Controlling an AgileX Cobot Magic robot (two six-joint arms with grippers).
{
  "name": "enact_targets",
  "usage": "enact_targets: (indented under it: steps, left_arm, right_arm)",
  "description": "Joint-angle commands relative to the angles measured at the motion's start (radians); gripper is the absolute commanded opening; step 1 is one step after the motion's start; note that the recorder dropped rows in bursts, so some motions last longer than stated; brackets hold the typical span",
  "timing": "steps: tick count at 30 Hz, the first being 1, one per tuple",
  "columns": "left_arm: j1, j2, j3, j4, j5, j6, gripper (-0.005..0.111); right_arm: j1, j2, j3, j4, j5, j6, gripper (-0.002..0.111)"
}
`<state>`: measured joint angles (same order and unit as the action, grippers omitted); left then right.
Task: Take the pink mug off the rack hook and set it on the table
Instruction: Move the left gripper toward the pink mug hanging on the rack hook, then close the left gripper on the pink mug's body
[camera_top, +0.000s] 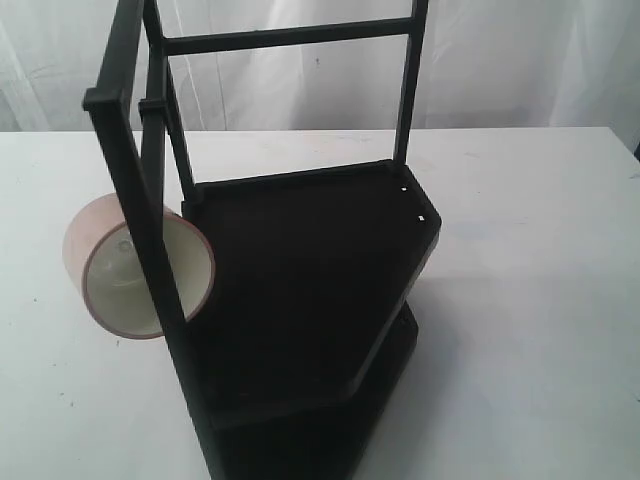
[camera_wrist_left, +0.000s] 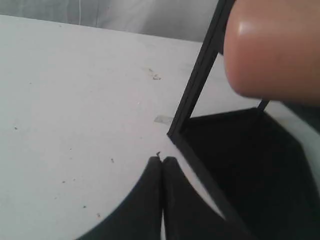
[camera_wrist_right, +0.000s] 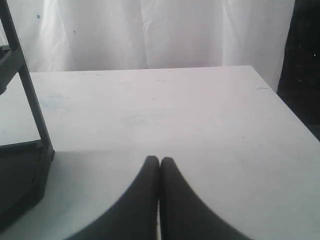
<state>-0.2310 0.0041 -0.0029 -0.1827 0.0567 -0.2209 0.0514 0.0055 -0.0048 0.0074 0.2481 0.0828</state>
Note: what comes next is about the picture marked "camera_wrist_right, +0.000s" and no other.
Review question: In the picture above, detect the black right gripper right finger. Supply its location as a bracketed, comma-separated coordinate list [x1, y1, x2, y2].
[159, 157, 249, 240]

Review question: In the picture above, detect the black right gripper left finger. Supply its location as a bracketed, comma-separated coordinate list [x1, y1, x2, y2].
[70, 156, 160, 240]

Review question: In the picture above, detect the black metal shelf rack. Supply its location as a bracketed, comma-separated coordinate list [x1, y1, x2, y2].
[0, 0, 55, 232]

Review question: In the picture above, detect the white backdrop curtain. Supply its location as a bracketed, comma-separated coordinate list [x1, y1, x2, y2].
[8, 0, 295, 90]

